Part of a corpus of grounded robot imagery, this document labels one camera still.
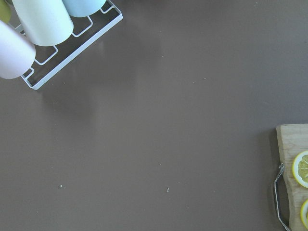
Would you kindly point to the yellow-green plastic cup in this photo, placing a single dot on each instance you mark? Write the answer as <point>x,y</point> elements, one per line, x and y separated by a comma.
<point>5,11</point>

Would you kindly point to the lemon slice near handle top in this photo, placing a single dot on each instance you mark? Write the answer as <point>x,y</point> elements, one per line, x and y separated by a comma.
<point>300,169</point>

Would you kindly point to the light blue plastic cup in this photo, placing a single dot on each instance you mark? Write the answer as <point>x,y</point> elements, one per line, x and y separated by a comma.
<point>83,8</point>

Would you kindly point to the lemon slice near handle bottom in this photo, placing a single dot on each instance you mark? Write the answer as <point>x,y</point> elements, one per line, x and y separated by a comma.
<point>304,214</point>

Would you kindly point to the pink plastic cup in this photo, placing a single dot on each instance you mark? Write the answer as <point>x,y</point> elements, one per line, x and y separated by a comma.
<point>17,54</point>

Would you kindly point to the cream plastic cup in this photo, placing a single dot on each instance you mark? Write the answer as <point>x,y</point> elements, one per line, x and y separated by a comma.
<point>45,22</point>

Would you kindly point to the wooden cutting board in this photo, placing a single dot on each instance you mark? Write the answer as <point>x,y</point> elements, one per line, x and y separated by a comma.
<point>292,140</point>

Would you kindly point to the lemon slice handle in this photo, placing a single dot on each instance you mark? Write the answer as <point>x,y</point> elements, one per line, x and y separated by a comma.
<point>300,169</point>
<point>304,214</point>

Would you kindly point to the white wire cup rack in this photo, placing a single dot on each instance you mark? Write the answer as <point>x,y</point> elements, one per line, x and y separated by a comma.
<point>52,59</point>

